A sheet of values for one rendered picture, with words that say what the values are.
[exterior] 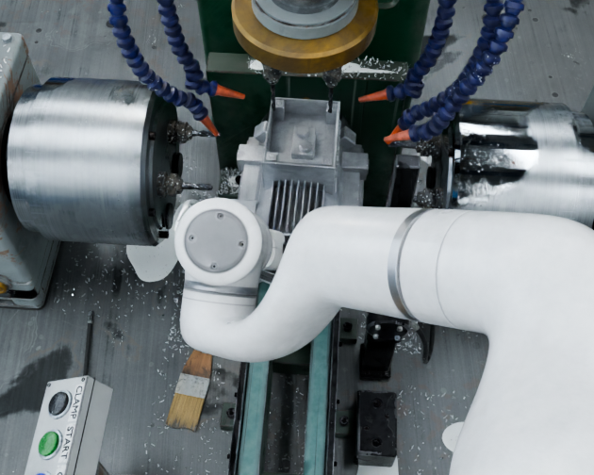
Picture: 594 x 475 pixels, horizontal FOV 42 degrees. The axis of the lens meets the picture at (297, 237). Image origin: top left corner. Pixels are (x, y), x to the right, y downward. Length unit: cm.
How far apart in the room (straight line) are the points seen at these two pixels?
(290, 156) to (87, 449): 47
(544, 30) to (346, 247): 125
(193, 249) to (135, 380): 59
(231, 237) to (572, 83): 112
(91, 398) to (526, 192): 62
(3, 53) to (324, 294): 74
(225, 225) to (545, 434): 39
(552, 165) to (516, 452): 70
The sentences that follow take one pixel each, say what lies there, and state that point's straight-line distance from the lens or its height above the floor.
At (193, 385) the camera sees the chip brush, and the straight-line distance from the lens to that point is 126.
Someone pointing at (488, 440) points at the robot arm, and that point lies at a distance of 45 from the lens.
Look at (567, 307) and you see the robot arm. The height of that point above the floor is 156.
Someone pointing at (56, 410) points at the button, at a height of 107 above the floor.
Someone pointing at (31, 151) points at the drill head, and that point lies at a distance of 112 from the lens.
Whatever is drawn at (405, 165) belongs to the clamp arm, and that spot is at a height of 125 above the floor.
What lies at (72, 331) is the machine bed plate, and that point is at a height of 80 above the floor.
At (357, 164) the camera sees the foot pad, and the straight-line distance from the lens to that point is 114.
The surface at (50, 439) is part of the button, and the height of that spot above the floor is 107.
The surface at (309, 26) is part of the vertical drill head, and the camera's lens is 92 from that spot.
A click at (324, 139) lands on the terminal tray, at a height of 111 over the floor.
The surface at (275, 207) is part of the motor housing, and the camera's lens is 105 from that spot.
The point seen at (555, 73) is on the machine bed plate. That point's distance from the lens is 172.
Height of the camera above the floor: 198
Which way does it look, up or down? 58 degrees down
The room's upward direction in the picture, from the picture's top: straight up
